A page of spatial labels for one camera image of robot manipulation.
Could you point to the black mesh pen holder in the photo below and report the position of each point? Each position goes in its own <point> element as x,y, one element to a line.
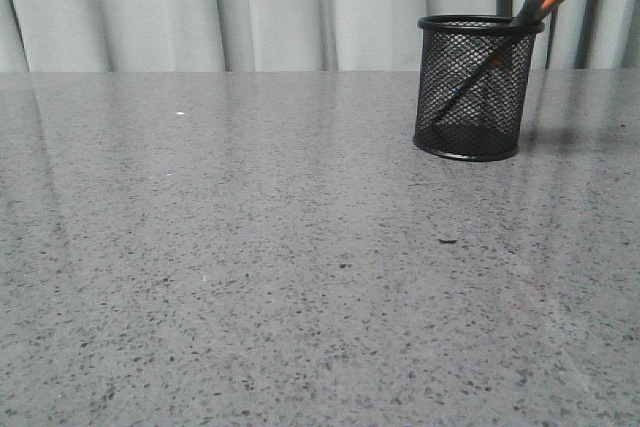
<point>485,124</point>

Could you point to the white pleated curtain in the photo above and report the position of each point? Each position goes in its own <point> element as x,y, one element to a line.
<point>221,35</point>

